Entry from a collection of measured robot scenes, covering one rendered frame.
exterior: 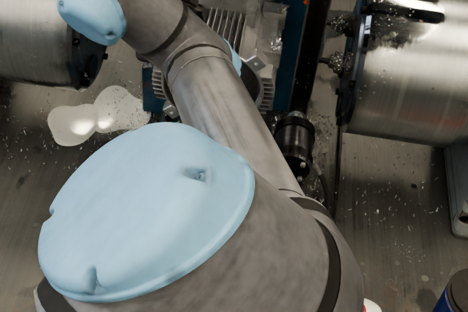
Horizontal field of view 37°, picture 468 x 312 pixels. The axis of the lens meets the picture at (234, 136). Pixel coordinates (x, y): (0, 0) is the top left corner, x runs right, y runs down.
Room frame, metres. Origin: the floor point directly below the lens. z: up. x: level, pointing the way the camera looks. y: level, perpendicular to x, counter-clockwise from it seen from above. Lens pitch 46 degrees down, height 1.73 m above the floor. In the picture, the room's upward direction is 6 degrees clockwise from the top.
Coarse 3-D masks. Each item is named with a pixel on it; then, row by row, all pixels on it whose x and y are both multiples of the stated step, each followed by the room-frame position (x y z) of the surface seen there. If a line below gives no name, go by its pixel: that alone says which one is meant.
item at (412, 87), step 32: (384, 0) 0.86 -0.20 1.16; (416, 0) 0.87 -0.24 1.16; (448, 0) 0.88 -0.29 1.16; (352, 32) 0.92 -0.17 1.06; (384, 32) 0.81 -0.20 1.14; (416, 32) 0.82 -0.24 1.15; (448, 32) 0.82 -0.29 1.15; (352, 64) 0.82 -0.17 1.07; (384, 64) 0.78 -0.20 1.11; (416, 64) 0.78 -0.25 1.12; (448, 64) 0.78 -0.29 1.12; (352, 96) 0.77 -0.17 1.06; (384, 96) 0.76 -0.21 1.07; (416, 96) 0.76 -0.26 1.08; (448, 96) 0.76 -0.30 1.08; (352, 128) 0.77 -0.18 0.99; (384, 128) 0.76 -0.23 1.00; (416, 128) 0.76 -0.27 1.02; (448, 128) 0.75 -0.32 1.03
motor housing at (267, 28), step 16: (208, 16) 0.87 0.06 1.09; (240, 16) 0.86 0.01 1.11; (224, 32) 0.82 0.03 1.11; (240, 32) 0.85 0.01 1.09; (256, 32) 0.87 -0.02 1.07; (272, 32) 0.89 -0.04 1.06; (240, 48) 0.79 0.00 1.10; (160, 80) 0.80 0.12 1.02; (256, 80) 0.87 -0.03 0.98; (272, 80) 0.80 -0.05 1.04; (160, 96) 0.80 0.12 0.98; (256, 96) 0.82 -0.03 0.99; (272, 96) 0.79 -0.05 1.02
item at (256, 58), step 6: (270, 0) 0.97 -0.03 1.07; (258, 48) 0.81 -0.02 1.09; (252, 54) 0.80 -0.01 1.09; (258, 54) 0.80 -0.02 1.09; (264, 54) 0.81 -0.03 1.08; (252, 60) 0.79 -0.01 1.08; (258, 60) 0.79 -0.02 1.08; (264, 60) 0.80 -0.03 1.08; (252, 66) 0.79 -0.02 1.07; (258, 66) 0.79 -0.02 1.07; (264, 66) 0.79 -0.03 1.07; (168, 102) 0.81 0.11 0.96; (168, 108) 0.80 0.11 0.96; (168, 114) 0.80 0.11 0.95; (174, 114) 0.80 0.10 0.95
